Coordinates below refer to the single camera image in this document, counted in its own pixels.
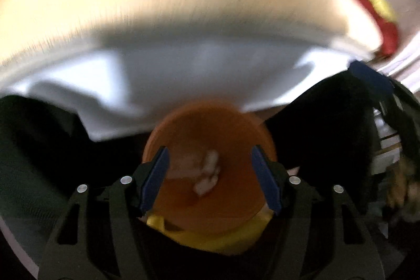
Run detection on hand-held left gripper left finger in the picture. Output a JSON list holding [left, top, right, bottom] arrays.
[[38, 145, 171, 280]]

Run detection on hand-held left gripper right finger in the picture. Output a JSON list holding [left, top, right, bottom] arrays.
[[251, 145, 384, 280]]

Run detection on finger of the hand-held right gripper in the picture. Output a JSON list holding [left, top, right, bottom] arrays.
[[348, 61, 394, 97]]

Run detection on orange round bin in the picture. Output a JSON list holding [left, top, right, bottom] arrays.
[[142, 101, 278, 235]]

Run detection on white bed sheet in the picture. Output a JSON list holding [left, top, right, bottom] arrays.
[[0, 37, 353, 141]]

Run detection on person's black pants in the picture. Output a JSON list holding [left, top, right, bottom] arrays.
[[0, 70, 378, 280]]

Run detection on person's right hand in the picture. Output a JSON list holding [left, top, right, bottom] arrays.
[[385, 157, 419, 223]]

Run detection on white paper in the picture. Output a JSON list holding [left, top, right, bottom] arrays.
[[193, 150, 222, 197]]

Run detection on yellow plastic bag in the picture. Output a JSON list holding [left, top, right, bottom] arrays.
[[146, 208, 274, 256]]

